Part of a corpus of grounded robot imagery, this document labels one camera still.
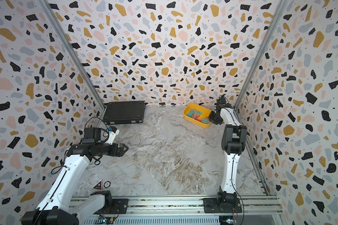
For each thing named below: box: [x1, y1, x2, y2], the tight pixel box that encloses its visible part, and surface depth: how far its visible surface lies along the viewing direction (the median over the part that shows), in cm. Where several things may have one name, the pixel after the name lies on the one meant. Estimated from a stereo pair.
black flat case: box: [103, 100, 146, 125], surface depth 119 cm
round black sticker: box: [103, 180, 112, 188], surface depth 83 cm
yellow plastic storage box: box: [183, 103, 212, 117], surface depth 122 cm
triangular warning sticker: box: [91, 179, 103, 191], surface depth 82 cm
